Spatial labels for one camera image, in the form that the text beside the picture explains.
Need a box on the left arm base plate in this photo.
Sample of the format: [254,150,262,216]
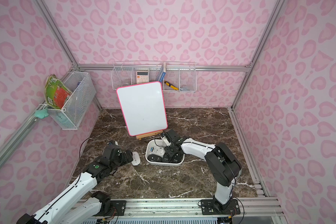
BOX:
[95,200,127,217]

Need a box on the green red snack bag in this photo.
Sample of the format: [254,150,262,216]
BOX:
[44,74,72,109]

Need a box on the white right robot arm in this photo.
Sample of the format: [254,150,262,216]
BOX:
[161,129,242,208]

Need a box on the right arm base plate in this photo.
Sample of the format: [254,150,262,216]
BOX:
[198,199,241,216]

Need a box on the black computer mouse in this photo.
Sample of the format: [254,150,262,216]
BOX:
[147,154,162,162]

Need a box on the white computer mouse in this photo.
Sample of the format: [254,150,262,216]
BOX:
[131,152,141,166]

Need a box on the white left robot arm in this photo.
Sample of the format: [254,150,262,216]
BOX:
[17,142,133,224]

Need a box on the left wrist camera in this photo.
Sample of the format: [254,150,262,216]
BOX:
[108,140,118,146]

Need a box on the yellow utility knife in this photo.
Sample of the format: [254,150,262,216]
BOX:
[164,81,179,91]

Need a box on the wooden easel stand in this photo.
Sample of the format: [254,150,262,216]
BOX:
[136,130,163,140]

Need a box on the pink framed whiteboard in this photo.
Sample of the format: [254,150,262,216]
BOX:
[116,82,168,136]

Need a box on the blue book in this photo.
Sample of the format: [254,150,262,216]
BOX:
[156,62,166,83]

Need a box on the white plastic storage box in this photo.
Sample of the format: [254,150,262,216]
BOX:
[145,139,185,167]

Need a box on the white mesh side basket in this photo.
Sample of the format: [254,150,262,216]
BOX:
[48,71,96,130]

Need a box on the teal wall hook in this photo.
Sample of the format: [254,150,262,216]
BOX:
[34,108,49,119]

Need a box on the white wire wall basket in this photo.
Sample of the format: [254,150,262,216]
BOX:
[111,62,197,92]

